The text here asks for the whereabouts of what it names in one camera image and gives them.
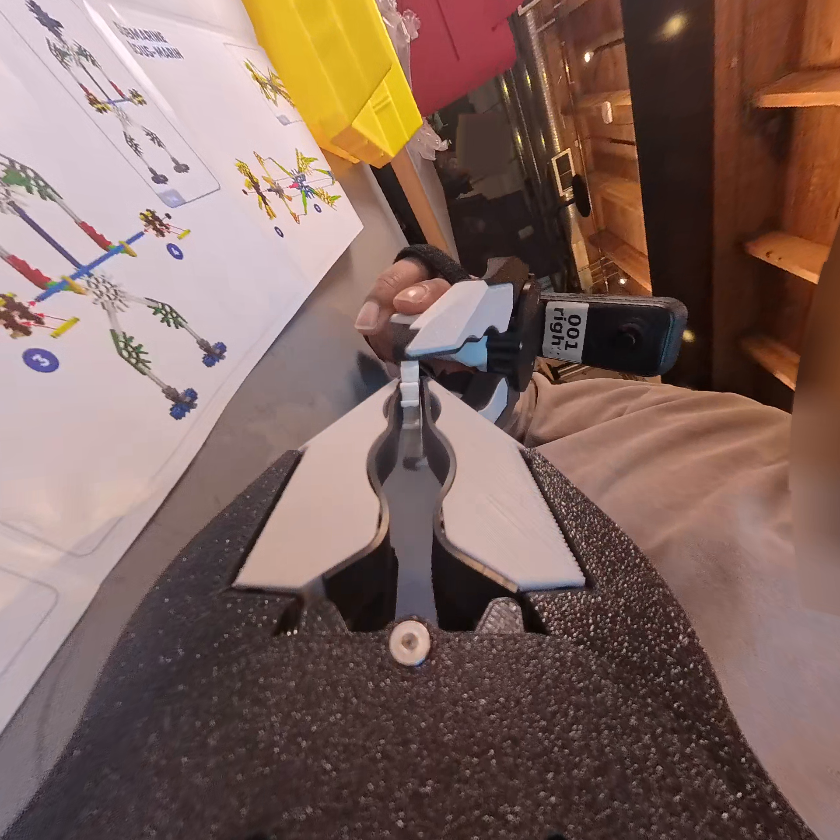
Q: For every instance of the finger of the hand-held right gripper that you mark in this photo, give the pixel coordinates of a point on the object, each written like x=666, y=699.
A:
x=459, y=315
x=474, y=358

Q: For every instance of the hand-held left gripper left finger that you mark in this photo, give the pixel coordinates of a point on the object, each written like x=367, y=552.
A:
x=308, y=525

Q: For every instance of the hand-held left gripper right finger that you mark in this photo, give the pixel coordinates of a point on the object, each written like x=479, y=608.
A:
x=512, y=525

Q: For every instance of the white snowflake connector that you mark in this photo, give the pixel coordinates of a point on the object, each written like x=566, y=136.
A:
x=408, y=387

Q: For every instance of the white instruction sheet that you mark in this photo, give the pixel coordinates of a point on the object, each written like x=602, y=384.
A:
x=262, y=262

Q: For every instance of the person's right hand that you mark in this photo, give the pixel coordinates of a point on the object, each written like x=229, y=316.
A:
x=387, y=289

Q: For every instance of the wooden shelf unit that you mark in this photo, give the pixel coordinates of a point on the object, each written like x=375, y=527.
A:
x=787, y=249

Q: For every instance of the colourful toy box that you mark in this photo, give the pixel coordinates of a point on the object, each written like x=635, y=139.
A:
x=459, y=59

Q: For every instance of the yellow plastic bin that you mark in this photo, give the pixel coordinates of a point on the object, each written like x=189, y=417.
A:
x=315, y=65

